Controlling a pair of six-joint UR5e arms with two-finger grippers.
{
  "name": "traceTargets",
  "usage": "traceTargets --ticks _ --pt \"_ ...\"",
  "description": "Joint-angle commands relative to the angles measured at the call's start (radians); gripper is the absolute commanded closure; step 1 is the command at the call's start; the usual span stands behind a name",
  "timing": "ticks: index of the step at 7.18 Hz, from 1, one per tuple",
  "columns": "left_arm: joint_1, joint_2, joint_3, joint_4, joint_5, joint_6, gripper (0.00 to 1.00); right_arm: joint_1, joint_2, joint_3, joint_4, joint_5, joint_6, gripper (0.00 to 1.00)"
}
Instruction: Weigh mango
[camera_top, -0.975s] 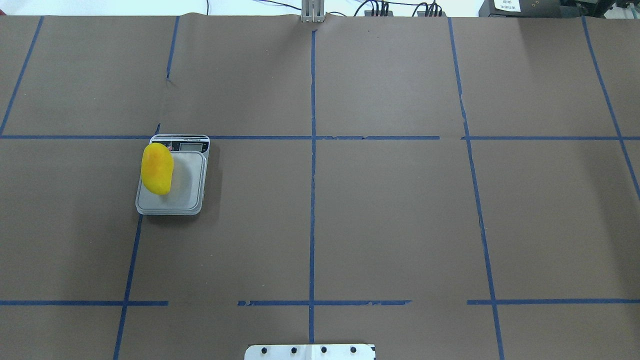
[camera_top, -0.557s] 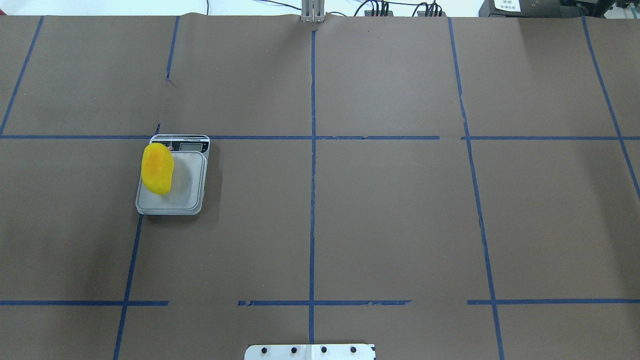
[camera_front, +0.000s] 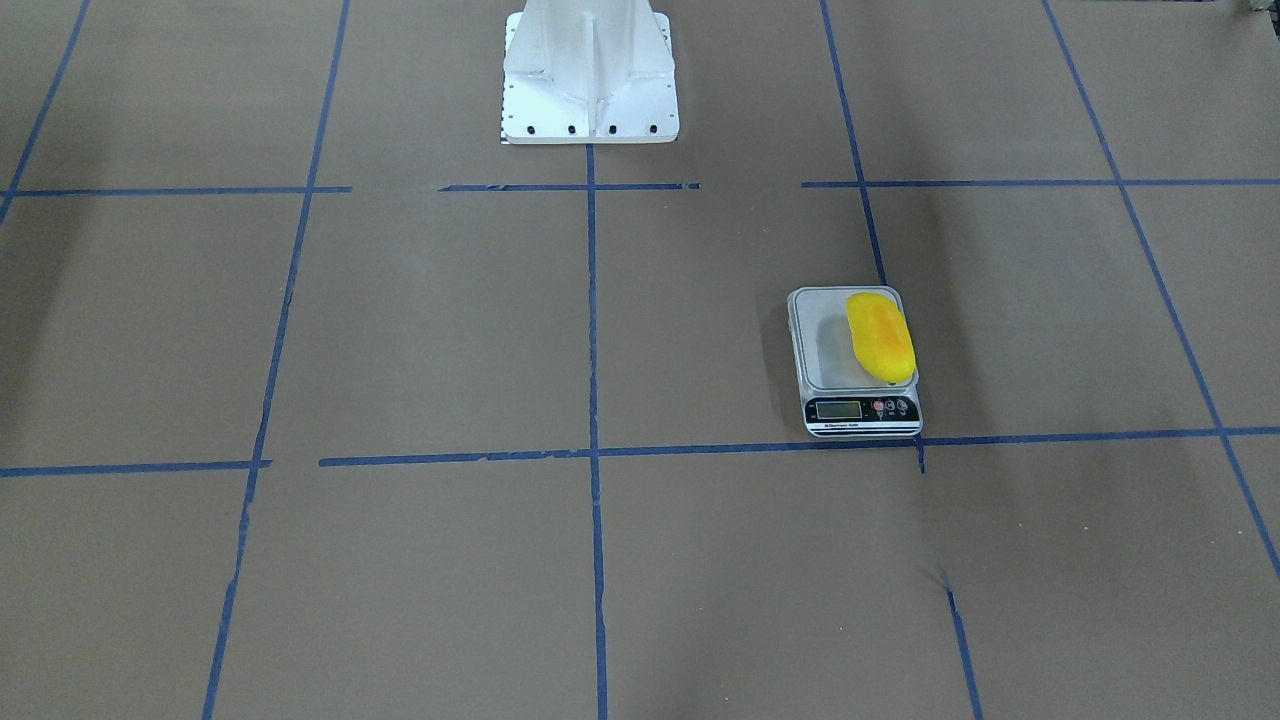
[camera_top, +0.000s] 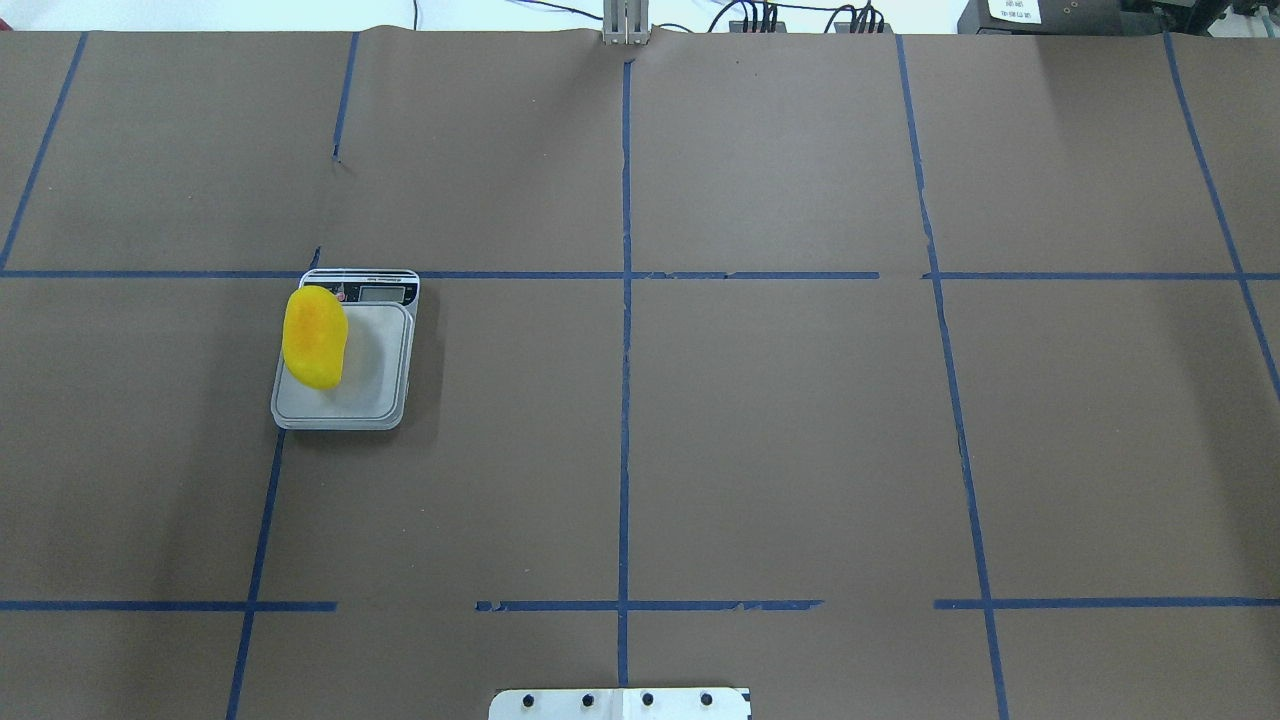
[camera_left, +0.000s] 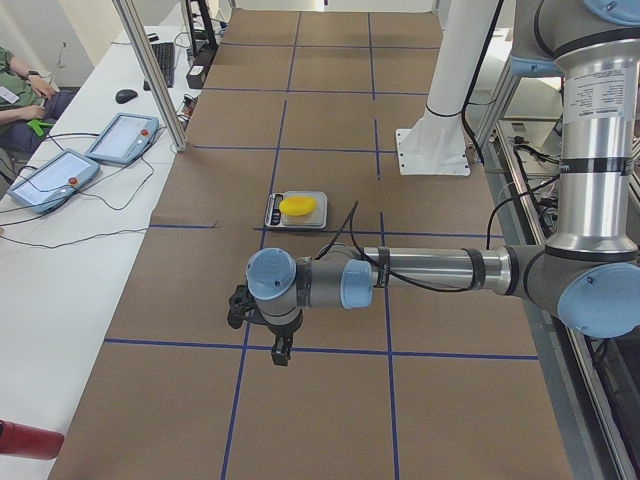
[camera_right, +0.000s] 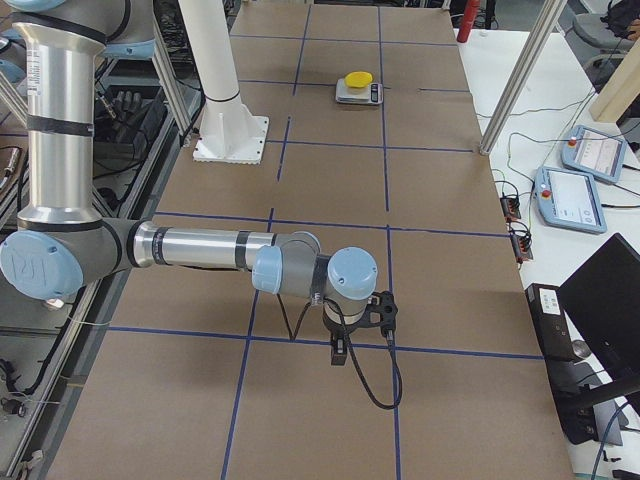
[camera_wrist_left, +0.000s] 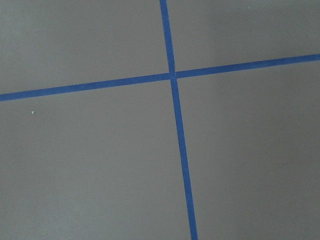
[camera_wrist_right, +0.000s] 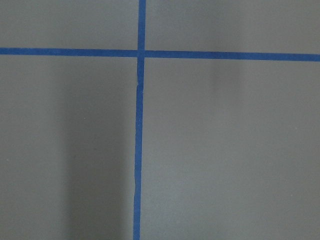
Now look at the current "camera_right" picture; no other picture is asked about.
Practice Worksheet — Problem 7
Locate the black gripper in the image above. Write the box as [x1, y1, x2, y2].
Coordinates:
[323, 319, 358, 366]

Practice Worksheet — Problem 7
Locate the yellow orange mango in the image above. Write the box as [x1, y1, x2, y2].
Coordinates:
[344, 71, 374, 89]

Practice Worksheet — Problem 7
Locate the brown paper table mat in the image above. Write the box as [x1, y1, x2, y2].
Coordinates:
[42, 7, 576, 480]

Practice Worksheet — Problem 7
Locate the black computer box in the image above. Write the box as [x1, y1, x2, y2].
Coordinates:
[525, 283, 622, 445]

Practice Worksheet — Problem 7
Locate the silver digital kitchen scale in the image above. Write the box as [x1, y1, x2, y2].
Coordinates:
[335, 78, 384, 105]

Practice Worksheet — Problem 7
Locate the black monitor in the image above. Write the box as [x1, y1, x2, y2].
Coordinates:
[558, 233, 639, 379]

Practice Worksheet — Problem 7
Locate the teach pendant near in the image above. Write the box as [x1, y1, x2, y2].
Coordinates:
[534, 166, 607, 234]

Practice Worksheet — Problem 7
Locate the teach pendant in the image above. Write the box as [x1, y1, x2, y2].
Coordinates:
[561, 125, 628, 184]
[534, 166, 607, 234]

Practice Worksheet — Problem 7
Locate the teach pendant far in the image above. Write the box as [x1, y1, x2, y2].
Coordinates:
[561, 125, 628, 184]

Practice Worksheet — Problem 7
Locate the red bottle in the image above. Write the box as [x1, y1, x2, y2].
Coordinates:
[456, 0, 481, 43]

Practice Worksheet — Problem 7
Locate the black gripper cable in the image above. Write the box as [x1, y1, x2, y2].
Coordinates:
[339, 304, 404, 411]

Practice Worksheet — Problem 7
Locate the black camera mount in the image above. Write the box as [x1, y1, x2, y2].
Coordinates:
[359, 291, 398, 337]

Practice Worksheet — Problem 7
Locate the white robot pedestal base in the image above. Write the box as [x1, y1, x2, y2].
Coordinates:
[179, 0, 269, 164]

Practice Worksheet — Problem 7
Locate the aluminium frame column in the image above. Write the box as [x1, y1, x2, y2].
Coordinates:
[479, 0, 567, 156]

